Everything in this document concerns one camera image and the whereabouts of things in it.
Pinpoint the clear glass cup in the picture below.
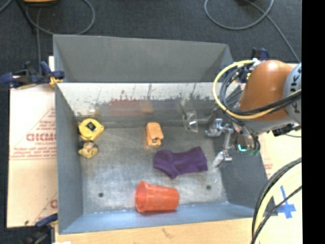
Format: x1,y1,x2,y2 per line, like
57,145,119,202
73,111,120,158
180,102,199,133

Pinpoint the orange plastic cup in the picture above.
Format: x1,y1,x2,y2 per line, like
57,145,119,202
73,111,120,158
134,180,180,214

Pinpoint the brown cardboard board, red print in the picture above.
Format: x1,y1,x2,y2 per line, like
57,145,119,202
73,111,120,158
6,82,302,229

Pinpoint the grey metal bin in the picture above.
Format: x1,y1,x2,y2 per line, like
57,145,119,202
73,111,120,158
52,34,270,235

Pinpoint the yellow tape measure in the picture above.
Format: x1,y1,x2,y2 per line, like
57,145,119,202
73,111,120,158
78,118,105,141

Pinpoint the black cylinder on white bracket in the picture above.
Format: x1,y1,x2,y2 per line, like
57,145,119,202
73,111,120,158
272,124,301,137

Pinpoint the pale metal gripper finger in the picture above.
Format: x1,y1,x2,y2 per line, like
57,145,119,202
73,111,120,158
212,150,233,168
204,118,227,138

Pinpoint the purple sock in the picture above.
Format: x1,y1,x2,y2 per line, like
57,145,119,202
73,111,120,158
152,146,209,180

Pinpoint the small yellow toy figure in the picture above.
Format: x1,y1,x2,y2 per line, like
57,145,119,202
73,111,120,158
78,141,99,159

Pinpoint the orange stapler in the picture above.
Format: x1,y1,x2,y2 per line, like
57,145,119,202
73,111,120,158
145,121,164,147

